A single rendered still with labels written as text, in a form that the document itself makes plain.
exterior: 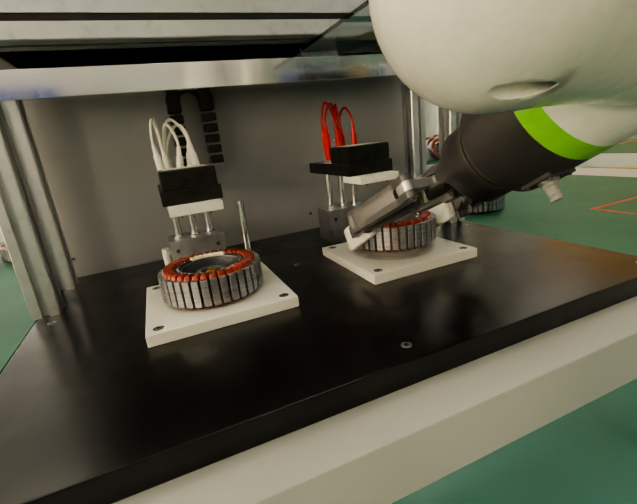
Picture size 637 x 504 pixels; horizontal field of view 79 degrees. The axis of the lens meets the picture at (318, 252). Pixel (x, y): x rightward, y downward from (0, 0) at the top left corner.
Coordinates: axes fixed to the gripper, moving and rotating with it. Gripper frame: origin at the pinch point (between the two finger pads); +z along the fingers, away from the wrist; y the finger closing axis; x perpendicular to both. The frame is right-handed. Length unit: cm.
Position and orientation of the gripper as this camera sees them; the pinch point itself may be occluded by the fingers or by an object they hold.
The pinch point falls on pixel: (393, 226)
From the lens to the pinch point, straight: 52.9
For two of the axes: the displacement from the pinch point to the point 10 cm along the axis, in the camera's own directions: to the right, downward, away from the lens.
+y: 9.2, -2.1, 3.4
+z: -2.8, 2.8, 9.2
